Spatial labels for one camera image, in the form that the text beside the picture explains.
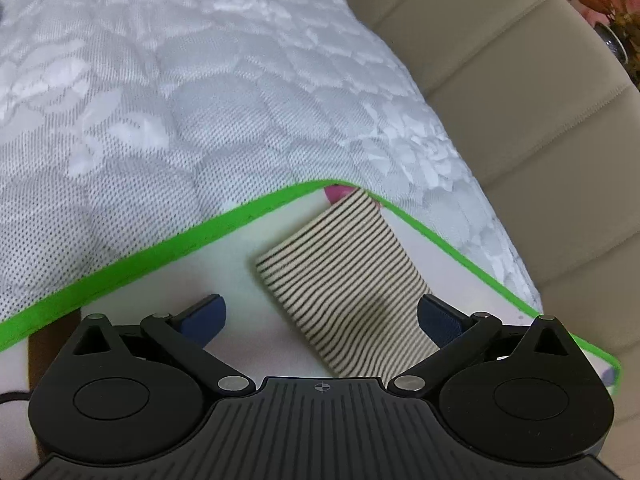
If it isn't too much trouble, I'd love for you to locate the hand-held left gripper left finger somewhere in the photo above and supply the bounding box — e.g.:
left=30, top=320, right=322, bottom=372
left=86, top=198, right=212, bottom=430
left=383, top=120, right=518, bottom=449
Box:
left=73, top=293, right=256, bottom=396

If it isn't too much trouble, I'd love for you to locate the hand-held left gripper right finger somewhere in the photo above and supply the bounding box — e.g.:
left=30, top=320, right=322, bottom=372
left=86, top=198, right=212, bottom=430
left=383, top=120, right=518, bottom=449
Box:
left=388, top=293, right=572, bottom=395

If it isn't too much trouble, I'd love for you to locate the white quilted mattress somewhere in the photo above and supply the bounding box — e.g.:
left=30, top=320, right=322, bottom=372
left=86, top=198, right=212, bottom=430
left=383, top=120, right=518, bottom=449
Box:
left=0, top=0, right=544, bottom=322

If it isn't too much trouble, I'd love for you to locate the striped beige cloth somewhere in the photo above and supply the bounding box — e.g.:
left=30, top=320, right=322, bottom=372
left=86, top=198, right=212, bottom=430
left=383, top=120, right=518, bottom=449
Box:
left=255, top=191, right=439, bottom=379

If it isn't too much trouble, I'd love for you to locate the beige padded headboard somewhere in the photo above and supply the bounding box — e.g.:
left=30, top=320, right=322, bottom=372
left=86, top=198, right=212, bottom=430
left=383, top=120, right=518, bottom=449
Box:
left=339, top=0, right=640, bottom=392

